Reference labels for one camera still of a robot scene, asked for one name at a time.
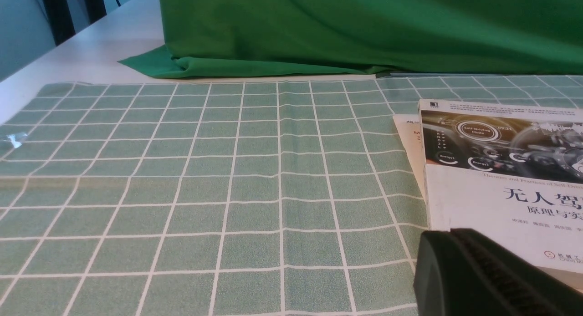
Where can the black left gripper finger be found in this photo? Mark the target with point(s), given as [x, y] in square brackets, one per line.
[462, 272]

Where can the top white self-driving book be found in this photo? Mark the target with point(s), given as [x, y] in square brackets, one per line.
[512, 173]

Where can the green checkered tablecloth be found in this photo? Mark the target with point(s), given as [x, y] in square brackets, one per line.
[224, 199]

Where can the green backdrop cloth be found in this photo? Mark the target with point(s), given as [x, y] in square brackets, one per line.
[260, 38]

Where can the clear tape piece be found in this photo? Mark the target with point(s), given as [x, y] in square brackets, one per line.
[16, 140]

